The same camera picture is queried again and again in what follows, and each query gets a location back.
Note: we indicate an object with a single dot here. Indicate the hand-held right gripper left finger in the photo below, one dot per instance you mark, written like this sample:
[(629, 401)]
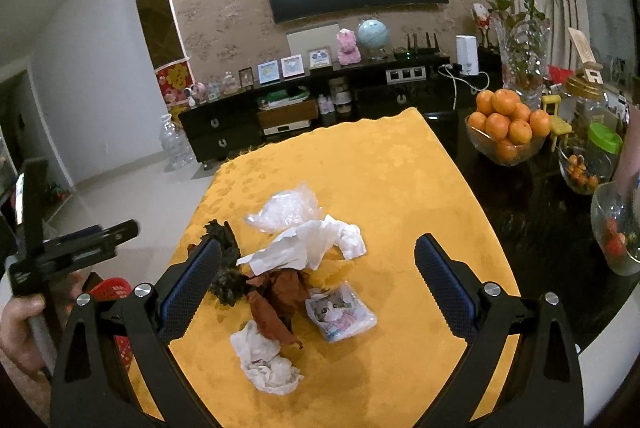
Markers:
[(192, 290)]

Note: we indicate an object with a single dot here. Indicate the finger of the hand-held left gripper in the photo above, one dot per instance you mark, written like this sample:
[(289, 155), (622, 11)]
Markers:
[(97, 257), (120, 232)]

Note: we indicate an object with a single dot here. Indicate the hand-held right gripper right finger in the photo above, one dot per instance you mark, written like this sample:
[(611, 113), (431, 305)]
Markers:
[(442, 283)]

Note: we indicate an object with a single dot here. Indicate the red plastic basket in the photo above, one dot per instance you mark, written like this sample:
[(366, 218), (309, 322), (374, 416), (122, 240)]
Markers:
[(114, 289)]

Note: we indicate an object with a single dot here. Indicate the dark green dried leaves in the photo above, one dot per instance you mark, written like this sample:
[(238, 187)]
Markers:
[(227, 258)]

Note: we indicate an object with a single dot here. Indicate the brown paper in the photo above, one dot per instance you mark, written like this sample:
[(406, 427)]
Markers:
[(280, 295)]

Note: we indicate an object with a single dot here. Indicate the stained white tissue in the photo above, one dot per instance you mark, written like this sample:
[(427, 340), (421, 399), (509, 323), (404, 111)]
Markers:
[(265, 358)]

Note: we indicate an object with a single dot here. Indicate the cat print snack packet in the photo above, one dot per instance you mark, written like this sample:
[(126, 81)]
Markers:
[(340, 314)]

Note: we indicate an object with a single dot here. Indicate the yellow pleated paper cup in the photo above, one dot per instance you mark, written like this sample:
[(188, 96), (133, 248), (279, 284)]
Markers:
[(334, 274)]

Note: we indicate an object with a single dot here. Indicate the clear plastic bag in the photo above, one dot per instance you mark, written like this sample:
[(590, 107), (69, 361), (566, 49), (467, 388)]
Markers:
[(285, 208)]

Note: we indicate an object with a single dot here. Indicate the person's left hand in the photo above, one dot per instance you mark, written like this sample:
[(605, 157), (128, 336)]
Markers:
[(20, 333)]

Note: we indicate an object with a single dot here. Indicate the clear plastic water bottle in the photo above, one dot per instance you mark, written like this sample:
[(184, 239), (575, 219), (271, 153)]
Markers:
[(176, 142)]

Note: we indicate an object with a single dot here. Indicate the yellow tablecloth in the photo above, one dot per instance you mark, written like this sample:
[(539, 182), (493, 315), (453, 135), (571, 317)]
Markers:
[(380, 188)]

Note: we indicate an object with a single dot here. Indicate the glass fruit bowl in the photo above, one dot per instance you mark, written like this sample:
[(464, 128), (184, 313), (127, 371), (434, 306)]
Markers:
[(505, 157)]

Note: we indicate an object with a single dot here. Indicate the black tv cabinet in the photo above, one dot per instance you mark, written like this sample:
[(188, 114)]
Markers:
[(220, 132)]

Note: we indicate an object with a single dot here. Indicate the small white figurine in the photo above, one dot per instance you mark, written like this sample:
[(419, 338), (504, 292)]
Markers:
[(190, 98)]

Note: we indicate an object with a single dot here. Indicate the pink figurine toy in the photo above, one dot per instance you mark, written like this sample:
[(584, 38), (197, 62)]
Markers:
[(200, 92)]

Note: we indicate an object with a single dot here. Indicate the glass dome ornament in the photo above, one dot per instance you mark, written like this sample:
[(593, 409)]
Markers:
[(215, 90), (230, 83)]

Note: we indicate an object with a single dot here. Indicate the pile of oranges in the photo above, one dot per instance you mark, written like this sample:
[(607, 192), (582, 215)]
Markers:
[(505, 120)]

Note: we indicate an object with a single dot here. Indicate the glass bowl small fruits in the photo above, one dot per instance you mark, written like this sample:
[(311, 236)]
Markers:
[(580, 173)]

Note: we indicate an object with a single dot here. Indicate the round glass bowl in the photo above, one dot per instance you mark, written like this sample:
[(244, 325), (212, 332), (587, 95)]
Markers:
[(607, 208)]

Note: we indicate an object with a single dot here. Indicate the silver media player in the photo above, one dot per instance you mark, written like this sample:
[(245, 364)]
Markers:
[(286, 127)]

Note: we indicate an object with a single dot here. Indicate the yellow miniature chair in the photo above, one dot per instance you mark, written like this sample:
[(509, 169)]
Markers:
[(557, 127)]

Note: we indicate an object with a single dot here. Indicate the wooden drawer box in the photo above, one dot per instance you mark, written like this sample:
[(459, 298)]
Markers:
[(287, 112)]

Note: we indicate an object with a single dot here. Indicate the white outlet panel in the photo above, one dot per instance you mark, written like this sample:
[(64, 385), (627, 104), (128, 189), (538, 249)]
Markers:
[(405, 73)]

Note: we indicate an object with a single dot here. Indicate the green plastic tray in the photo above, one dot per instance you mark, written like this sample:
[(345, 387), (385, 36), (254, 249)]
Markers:
[(285, 97)]

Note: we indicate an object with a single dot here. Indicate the small white bottle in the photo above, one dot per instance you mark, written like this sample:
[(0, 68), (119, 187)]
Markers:
[(326, 104)]

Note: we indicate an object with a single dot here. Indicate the round storage jar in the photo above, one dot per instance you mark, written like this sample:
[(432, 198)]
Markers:
[(341, 95)]

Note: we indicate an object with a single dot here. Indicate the jar with green lid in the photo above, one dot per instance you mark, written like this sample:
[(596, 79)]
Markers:
[(605, 140)]

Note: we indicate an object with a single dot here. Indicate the white cylindrical appliance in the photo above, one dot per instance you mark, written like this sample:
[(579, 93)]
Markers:
[(466, 55)]

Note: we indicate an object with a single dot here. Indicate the black router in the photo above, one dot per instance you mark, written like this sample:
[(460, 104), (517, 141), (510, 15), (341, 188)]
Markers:
[(422, 50)]

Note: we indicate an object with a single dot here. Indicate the glass jar gold lid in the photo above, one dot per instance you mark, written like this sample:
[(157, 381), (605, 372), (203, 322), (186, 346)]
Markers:
[(590, 95)]

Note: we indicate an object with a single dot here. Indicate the crystal glass vase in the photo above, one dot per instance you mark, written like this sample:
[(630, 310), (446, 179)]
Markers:
[(525, 57)]

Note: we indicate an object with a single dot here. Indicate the pink plush toy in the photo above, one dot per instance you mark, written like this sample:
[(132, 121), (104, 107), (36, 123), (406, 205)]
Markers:
[(348, 47)]

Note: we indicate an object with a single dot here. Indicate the pale blue globe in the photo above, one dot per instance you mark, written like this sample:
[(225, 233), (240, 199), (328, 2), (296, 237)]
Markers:
[(373, 35)]

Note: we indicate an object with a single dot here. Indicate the red white egg toy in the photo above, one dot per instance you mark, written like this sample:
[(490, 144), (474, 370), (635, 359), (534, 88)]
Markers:
[(481, 15)]

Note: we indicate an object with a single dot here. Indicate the wooden card stand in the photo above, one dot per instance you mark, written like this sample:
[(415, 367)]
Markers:
[(585, 52)]

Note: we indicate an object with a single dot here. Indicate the white panel board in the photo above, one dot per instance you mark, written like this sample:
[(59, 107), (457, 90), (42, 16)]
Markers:
[(312, 38)]

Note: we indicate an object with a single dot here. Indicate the red wall poster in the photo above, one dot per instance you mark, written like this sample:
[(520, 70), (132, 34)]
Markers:
[(172, 80)]

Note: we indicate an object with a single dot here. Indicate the brown picture frame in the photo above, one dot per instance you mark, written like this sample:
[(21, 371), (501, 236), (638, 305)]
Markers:
[(246, 77)]

